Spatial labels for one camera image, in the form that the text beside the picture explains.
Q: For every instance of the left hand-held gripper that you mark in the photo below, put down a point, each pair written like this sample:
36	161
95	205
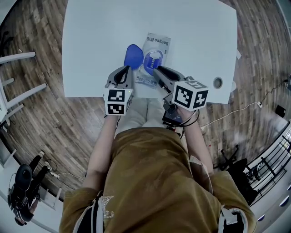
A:
117	102

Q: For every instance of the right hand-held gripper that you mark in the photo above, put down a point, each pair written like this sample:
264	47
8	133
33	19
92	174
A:
188	95

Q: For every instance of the blue oval lid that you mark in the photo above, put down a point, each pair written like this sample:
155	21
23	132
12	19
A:
133	55

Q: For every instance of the white wet wipe pack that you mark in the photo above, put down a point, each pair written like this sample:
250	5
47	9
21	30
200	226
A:
157	41

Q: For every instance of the person's left forearm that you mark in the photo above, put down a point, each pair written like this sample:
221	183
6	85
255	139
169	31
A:
102	148

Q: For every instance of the person's right forearm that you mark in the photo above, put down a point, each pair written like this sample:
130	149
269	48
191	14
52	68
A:
195	141

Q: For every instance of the white trousers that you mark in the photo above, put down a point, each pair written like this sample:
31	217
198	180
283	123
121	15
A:
136	113

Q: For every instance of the black display device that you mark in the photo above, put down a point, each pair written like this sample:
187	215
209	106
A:
170	117

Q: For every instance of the round table grommet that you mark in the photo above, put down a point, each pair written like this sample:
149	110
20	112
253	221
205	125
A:
217	82

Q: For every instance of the white paper scrap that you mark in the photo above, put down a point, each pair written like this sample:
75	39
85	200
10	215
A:
238	54

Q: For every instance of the white power strip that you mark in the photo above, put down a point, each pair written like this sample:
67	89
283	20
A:
259	104
54	174

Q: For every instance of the white side table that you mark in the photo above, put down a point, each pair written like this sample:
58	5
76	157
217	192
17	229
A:
20	58

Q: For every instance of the mustard shirt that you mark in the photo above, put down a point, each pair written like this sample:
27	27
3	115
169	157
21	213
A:
154	182

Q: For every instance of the black box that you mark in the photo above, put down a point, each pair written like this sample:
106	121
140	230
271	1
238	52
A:
280	111

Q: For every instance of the black padded chair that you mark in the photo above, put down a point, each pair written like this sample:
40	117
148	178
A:
243	177

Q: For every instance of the black metal railing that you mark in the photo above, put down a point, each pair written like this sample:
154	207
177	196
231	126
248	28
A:
263	159

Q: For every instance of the white desk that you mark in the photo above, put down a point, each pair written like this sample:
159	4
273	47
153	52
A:
43	216

